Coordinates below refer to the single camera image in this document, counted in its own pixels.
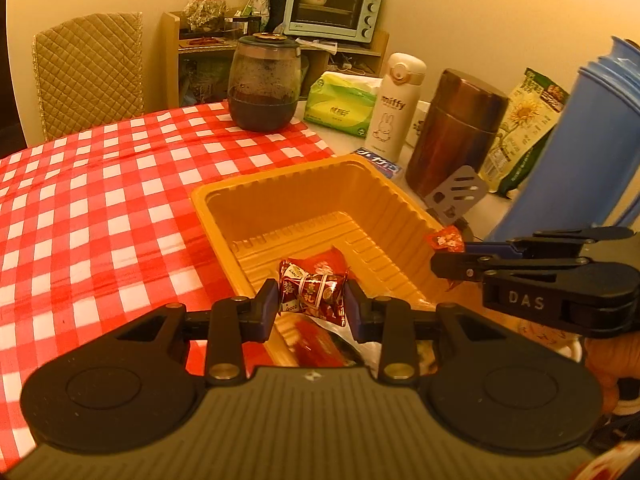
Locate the yellow plastic tray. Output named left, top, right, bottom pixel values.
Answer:
left=191, top=154, right=451, bottom=376

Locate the red snack packet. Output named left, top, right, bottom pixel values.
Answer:
left=290, top=320, right=351, bottom=368

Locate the chair with beige quilted cover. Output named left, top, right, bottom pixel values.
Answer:
left=31, top=11, right=146, bottom=142

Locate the red checkered tablecloth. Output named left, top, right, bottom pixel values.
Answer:
left=0, top=101, right=336, bottom=466

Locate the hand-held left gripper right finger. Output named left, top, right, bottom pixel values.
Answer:
left=345, top=279, right=506, bottom=381

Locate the small red candy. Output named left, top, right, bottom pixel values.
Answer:
left=425, top=226, right=466, bottom=253

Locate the orange lid plastic jar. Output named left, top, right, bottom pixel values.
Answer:
left=182, top=0, right=228, bottom=31

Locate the brown metal thermos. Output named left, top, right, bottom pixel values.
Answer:
left=405, top=68, right=511, bottom=198

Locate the teal toaster oven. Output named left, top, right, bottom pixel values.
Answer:
left=282, top=0, right=384, bottom=44

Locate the white thermos bottle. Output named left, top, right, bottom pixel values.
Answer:
left=365, top=52, right=427, bottom=161

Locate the sunflower seed bag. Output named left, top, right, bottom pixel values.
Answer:
left=484, top=67, right=571, bottom=198

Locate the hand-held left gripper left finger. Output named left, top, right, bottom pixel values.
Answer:
left=116, top=279, right=279, bottom=387

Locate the glass jar with dark contents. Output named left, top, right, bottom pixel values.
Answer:
left=227, top=32, right=303, bottom=133

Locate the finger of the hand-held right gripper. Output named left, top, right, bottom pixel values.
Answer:
left=463, top=226, right=635, bottom=257
left=430, top=253, right=592, bottom=281

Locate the blue plastic thermos jug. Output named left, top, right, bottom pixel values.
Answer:
left=482, top=36, right=640, bottom=246

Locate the person's right hand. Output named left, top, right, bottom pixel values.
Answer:
left=581, top=332, right=640, bottom=416

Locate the large red candy packet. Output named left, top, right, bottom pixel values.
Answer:
left=277, top=247, right=349, bottom=328

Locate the wooden shelf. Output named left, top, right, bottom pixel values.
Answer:
left=161, top=10, right=390, bottom=108

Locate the blue and white small packet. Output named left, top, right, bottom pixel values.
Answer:
left=351, top=147, right=403, bottom=179

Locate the green tissue pack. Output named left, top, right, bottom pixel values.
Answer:
left=303, top=71, right=383, bottom=140

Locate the white plastic container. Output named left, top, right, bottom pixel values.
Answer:
left=407, top=100, right=432, bottom=148

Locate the clear packet of black snacks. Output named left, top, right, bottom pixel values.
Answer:
left=320, top=322, right=386, bottom=368

